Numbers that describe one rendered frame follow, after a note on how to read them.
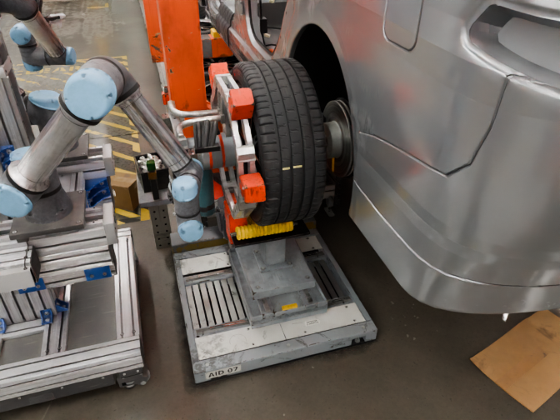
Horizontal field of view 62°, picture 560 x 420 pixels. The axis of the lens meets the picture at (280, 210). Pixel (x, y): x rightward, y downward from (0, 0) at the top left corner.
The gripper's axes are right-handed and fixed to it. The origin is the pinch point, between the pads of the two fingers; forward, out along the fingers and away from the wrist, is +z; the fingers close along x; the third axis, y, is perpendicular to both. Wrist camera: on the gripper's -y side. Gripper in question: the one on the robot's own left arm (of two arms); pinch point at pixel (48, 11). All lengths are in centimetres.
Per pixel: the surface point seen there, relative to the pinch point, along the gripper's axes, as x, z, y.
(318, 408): 134, -129, 107
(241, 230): 97, -80, 58
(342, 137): 134, -67, 16
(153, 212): 51, -23, 94
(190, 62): 69, -31, 6
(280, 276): 118, -75, 86
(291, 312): 123, -91, 94
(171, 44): 61, -33, -2
